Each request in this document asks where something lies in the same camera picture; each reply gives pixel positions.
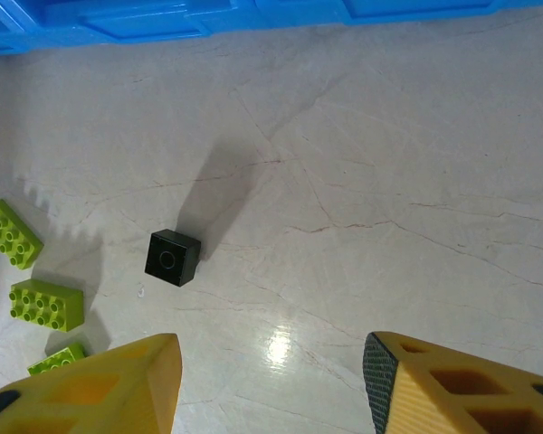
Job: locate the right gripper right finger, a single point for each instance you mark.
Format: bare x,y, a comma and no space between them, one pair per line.
457,398

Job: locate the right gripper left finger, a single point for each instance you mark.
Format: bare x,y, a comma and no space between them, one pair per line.
95,393

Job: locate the lime green lego brick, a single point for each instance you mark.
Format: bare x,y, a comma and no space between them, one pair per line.
45,303
9,235
59,359

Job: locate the black square lego brick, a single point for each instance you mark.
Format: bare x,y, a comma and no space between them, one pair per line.
169,257

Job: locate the blue three-compartment bin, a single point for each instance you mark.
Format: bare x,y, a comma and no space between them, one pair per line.
117,22

